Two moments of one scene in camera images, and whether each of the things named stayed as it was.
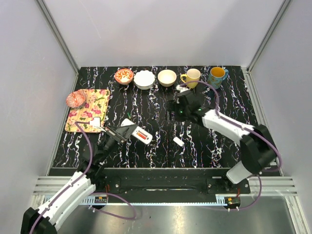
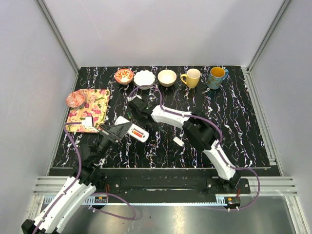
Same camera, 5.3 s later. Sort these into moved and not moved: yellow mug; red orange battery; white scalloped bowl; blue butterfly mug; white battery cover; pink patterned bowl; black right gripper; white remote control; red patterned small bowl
Moved: white remote control; black right gripper; red orange battery
Not moved: yellow mug; white battery cover; blue butterfly mug; white scalloped bowl; pink patterned bowl; red patterned small bowl
